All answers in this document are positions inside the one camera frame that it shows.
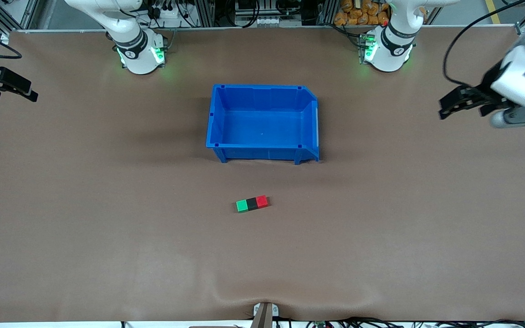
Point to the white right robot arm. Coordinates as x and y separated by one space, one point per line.
137 50

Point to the brown table mat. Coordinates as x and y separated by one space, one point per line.
153 250

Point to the black cube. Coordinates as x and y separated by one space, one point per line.
252 204

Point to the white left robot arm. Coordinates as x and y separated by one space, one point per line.
390 50

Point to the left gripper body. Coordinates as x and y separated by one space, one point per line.
486 87

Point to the green cube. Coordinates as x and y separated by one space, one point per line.
242 206

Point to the red cube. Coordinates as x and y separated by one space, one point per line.
262 201

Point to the blue plastic storage bin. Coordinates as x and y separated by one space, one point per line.
262 127

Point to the white power strip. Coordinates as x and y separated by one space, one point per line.
171 16

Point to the orange snack bags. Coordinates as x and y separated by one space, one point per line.
358 13

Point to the metal table clamp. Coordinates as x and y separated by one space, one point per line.
265 314

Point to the control cabinet with wiring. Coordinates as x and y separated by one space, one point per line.
267 20

